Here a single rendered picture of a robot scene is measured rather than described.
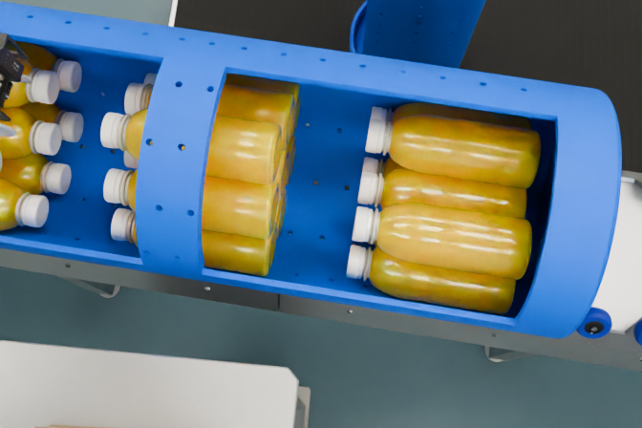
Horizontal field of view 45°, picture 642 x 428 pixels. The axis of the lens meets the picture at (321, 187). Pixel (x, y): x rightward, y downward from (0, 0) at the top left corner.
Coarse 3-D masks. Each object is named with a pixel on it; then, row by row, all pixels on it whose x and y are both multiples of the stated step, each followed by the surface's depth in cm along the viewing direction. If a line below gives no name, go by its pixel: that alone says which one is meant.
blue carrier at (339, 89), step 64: (128, 64) 100; (192, 64) 79; (256, 64) 80; (320, 64) 81; (384, 64) 83; (192, 128) 76; (320, 128) 102; (576, 128) 77; (192, 192) 77; (320, 192) 103; (576, 192) 74; (64, 256) 86; (128, 256) 85; (192, 256) 81; (320, 256) 98; (576, 256) 75; (448, 320) 85; (512, 320) 83; (576, 320) 79
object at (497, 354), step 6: (486, 348) 190; (492, 348) 184; (498, 348) 178; (486, 354) 190; (492, 354) 183; (498, 354) 177; (504, 354) 172; (510, 354) 170; (516, 354) 168; (522, 354) 166; (528, 354) 163; (534, 354) 161; (492, 360) 190; (498, 360) 189
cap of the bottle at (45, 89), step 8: (40, 72) 90; (48, 72) 90; (32, 80) 90; (40, 80) 90; (48, 80) 90; (56, 80) 92; (32, 88) 90; (40, 88) 89; (48, 88) 90; (56, 88) 92; (32, 96) 90; (40, 96) 90; (48, 96) 90; (56, 96) 93
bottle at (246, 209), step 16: (128, 176) 87; (128, 192) 86; (208, 192) 85; (224, 192) 85; (240, 192) 85; (256, 192) 85; (272, 192) 85; (208, 208) 85; (224, 208) 84; (240, 208) 84; (256, 208) 84; (272, 208) 89; (208, 224) 86; (224, 224) 85; (240, 224) 85; (256, 224) 85; (272, 224) 89
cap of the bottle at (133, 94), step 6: (132, 84) 90; (138, 84) 90; (126, 90) 89; (132, 90) 89; (138, 90) 89; (126, 96) 89; (132, 96) 89; (138, 96) 89; (126, 102) 89; (132, 102) 89; (138, 102) 89; (126, 108) 90; (132, 108) 89; (138, 108) 89; (132, 114) 90
